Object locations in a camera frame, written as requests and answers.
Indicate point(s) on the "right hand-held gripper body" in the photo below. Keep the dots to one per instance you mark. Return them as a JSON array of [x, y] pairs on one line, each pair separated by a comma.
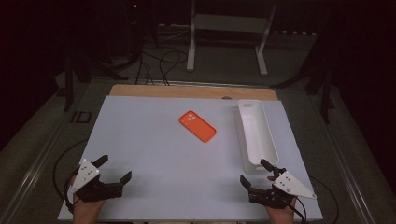
[[289, 186]]

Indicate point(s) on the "black tripod stand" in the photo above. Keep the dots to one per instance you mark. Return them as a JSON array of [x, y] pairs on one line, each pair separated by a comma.
[[69, 87], [325, 99]]

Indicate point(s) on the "white metal stand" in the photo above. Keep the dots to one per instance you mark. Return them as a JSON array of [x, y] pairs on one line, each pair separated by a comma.
[[230, 23]]

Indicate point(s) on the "person's left hand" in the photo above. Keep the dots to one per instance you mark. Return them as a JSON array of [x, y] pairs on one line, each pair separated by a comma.
[[87, 213]]

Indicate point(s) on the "white table mat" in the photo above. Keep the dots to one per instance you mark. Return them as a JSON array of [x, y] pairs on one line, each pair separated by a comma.
[[155, 155]]

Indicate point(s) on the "wooden table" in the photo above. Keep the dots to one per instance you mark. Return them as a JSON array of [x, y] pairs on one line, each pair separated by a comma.
[[171, 91]]

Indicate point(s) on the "orange phone case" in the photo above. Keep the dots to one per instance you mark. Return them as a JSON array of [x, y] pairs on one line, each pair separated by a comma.
[[197, 126]]

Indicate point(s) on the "white plastic tray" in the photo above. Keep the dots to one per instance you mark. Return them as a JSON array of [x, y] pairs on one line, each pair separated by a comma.
[[257, 133]]

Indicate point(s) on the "metal floor strip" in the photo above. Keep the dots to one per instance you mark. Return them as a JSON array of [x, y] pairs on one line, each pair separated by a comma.
[[202, 83]]

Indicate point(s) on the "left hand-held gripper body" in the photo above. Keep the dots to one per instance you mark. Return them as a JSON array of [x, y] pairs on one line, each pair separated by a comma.
[[93, 189]]

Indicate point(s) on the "person's right hand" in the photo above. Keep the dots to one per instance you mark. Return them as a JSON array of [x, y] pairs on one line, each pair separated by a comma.
[[285, 216]]

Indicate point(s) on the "metal floor rail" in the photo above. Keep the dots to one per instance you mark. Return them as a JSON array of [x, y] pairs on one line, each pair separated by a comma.
[[348, 174], [31, 174]]

